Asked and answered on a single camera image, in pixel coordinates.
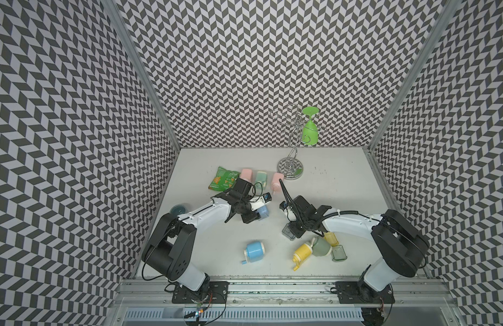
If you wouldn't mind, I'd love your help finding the clear grey tray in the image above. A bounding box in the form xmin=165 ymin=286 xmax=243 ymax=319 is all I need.
xmin=281 ymin=224 xmax=296 ymax=241

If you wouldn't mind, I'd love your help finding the blue pencil sharpener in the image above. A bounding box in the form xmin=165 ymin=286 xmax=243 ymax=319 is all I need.
xmin=242 ymin=241 xmax=265 ymax=264
xmin=256 ymin=205 xmax=270 ymax=220

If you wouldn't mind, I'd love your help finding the mint green pencil sharpener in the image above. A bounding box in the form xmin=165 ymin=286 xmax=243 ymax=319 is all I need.
xmin=255 ymin=171 xmax=268 ymax=188

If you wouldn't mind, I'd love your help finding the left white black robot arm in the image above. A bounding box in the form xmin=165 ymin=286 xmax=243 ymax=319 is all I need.
xmin=142 ymin=178 xmax=272 ymax=295

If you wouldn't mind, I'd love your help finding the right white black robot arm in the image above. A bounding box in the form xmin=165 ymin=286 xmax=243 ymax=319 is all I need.
xmin=279 ymin=182 xmax=429 ymax=295

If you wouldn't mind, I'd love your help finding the clear yellow tray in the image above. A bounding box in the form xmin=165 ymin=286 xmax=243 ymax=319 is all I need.
xmin=324 ymin=232 xmax=340 ymax=247

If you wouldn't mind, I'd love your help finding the sage green pencil sharpener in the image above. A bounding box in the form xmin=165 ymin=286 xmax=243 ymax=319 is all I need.
xmin=310 ymin=237 xmax=332 ymax=257

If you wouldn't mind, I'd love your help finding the yellow pencil sharpener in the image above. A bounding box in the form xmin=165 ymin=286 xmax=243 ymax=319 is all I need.
xmin=292 ymin=243 xmax=313 ymax=271

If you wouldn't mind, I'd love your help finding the clear dark green tray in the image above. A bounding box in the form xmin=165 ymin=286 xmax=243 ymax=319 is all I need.
xmin=331 ymin=244 xmax=347 ymax=262

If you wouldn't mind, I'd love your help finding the green snack bag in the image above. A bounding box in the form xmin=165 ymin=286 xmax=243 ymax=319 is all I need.
xmin=208 ymin=167 xmax=240 ymax=192

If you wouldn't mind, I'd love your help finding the teal ceramic cup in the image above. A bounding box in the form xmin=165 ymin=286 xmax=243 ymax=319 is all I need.
xmin=169 ymin=205 xmax=188 ymax=217

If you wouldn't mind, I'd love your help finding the green plastic wine glass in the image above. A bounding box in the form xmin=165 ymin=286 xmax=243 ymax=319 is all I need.
xmin=301 ymin=107 xmax=319 ymax=146

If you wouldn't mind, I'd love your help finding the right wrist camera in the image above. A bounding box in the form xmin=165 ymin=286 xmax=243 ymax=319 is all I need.
xmin=279 ymin=201 xmax=296 ymax=221

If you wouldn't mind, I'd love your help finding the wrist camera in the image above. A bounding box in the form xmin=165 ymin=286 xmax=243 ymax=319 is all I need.
xmin=279 ymin=201 xmax=296 ymax=221
xmin=250 ymin=192 xmax=272 ymax=211

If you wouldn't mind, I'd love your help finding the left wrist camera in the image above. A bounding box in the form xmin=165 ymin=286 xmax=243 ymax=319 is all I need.
xmin=250 ymin=192 xmax=272 ymax=211

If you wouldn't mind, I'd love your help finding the metal wire cup rack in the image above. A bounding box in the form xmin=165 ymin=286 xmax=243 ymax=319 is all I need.
xmin=273 ymin=103 xmax=306 ymax=181

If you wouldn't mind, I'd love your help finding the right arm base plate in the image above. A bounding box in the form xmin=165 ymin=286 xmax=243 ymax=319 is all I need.
xmin=334 ymin=281 xmax=395 ymax=305

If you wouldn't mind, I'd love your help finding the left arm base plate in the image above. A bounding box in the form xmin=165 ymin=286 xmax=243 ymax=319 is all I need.
xmin=171 ymin=281 xmax=230 ymax=304

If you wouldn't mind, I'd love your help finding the aluminium front rail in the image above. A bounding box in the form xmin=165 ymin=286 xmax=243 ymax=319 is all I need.
xmin=111 ymin=277 xmax=456 ymax=308

